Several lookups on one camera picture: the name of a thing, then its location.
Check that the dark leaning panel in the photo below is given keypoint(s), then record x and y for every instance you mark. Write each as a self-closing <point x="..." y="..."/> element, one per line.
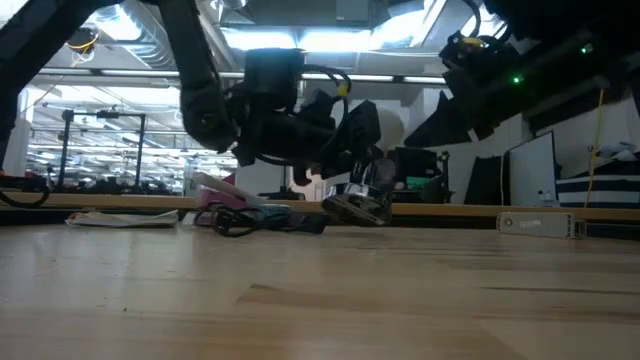
<point x="482" y="180"/>

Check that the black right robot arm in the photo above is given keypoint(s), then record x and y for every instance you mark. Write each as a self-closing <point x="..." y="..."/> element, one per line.
<point x="575" y="30"/>

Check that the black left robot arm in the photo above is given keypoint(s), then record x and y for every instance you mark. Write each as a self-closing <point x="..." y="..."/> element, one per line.
<point x="200" y="100"/>

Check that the pink stapler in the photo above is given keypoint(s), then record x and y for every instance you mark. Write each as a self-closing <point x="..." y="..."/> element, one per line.
<point x="220" y="197"/>

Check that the black background rig frame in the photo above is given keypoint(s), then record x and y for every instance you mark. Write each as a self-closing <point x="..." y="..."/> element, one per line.
<point x="64" y="150"/>

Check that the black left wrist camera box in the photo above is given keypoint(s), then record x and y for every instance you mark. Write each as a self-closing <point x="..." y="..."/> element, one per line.
<point x="362" y="125"/>

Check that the black monitor equipment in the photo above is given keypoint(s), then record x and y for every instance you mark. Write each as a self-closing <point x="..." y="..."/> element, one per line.
<point x="425" y="165"/>

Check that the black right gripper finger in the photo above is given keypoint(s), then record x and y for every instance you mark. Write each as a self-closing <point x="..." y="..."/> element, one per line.
<point x="440" y="125"/>

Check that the white board panel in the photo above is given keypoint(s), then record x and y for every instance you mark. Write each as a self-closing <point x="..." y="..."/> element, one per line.
<point x="532" y="170"/>

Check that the dark white striped box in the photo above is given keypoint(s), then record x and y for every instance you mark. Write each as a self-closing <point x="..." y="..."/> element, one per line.
<point x="600" y="190"/>

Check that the ceiling light strip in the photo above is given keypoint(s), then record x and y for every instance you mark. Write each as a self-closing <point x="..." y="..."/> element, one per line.
<point x="425" y="79"/>

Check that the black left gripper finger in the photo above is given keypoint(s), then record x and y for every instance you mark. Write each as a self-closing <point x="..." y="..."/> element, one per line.
<point x="350" y="162"/>

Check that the grey metal hinge piece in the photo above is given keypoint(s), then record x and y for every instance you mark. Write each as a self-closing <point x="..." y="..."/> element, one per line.
<point x="540" y="225"/>

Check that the brown wooden desk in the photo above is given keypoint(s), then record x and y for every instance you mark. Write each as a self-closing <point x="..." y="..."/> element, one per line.
<point x="125" y="201"/>

